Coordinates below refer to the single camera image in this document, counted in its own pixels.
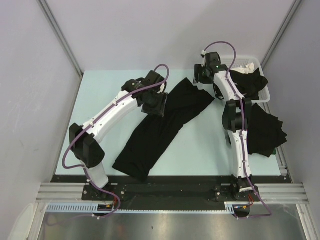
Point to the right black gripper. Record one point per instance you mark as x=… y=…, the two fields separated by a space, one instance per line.
x=198 y=69

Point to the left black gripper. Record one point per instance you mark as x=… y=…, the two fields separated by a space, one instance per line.
x=159 y=110

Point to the black t shirt blue logo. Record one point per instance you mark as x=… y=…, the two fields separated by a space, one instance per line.
x=154 y=134

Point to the white plastic laundry basket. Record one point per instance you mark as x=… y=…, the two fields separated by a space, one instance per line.
x=243 y=60

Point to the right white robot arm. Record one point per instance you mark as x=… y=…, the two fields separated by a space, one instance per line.
x=235 y=117

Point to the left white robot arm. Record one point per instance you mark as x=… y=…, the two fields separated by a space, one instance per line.
x=85 y=139

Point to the black shirts in basket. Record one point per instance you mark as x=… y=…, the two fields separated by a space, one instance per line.
x=249 y=85

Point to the folded black shirt stack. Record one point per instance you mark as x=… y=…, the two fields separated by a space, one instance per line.
x=265 y=133

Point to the white cloth in basket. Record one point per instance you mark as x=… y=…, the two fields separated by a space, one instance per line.
x=247 y=69

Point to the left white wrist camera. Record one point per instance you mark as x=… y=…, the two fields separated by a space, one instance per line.
x=162 y=88

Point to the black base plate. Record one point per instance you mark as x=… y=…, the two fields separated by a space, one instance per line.
x=168 y=193

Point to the right aluminium frame post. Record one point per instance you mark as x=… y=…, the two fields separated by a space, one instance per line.
x=294 y=8

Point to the aluminium frame post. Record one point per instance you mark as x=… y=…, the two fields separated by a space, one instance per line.
x=55 y=26
x=294 y=8

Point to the aluminium rail right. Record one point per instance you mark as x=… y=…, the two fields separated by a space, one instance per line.
x=289 y=102

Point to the left aluminium frame post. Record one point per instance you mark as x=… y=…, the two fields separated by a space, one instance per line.
x=55 y=26

